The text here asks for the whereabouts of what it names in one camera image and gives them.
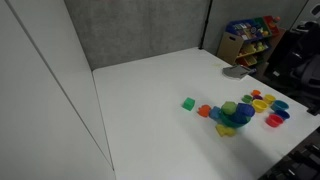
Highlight teal blue bowl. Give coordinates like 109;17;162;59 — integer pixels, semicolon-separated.
270;100;290;113

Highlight large green bowl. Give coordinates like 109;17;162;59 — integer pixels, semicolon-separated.
218;111;252;129

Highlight small green bowl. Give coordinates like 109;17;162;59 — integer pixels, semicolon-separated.
241;94;254;104

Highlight bigger yellow bowl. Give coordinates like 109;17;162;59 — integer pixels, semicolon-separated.
251;99;269;114

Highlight small yellow bowl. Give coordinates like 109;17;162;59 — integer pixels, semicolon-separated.
263;94;277;105

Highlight red bowl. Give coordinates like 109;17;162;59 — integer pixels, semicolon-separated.
265;113;285;128

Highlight dark blue bowl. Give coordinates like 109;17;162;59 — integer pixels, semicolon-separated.
274;109;291;121

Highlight green toy cube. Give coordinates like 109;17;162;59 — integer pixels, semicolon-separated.
181;97;196;112

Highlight orange toy piece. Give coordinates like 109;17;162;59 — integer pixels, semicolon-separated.
197;104;212;118

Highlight light blue toy block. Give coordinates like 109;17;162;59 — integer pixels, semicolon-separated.
209;105;222;121

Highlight light green toy cup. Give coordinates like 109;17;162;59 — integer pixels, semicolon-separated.
221;101;238;116

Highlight yellow toy piece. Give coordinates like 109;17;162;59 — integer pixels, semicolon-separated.
214;123;238;138

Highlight gray metal plate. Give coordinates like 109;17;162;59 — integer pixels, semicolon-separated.
222;64;256;81

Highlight black pole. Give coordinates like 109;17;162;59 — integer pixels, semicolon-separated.
198;0;214;50

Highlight wooden toy shelf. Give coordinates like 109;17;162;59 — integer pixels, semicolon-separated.
216;14;287;69

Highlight blue toy piece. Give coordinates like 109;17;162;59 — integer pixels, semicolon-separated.
233;113;252;125

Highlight black mounting plate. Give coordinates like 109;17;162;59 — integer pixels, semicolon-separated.
258;128;320;180

